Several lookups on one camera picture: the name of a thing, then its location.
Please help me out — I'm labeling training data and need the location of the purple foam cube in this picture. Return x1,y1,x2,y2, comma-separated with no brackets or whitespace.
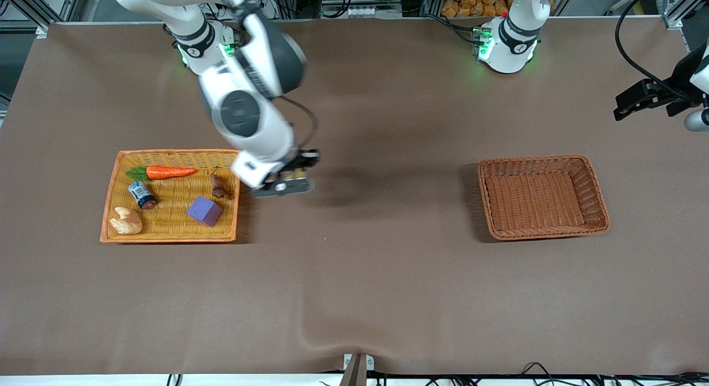
186,197,221,228

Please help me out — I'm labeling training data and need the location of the orange toy carrot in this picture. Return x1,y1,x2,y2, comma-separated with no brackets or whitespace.
126,165,197,182

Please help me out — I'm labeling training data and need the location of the yellow woven tray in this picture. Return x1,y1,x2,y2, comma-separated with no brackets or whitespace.
100,149,243,244

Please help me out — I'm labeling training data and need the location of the small blue labelled can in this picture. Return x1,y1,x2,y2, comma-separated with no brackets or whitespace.
128,181,157,210

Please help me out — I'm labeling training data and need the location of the tan toy croissant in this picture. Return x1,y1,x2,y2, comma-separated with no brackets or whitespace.
109,207,143,235

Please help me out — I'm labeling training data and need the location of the brown wicker basket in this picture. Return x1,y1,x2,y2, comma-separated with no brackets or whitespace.
477,155,610,241

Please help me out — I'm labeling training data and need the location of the bag of orange buns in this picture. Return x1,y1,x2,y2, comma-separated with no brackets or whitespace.
441,0,556,18

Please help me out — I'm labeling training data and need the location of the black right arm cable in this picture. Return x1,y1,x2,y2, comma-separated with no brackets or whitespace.
279,95,320,153

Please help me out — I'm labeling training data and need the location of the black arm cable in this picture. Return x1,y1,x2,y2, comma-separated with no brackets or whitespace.
615,0,685,94
279,95,320,153

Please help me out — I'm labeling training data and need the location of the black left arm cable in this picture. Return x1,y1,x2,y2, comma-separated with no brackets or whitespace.
615,0,685,94

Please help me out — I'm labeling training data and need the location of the metal table edge bracket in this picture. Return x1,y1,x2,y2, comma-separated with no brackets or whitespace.
339,353,375,386

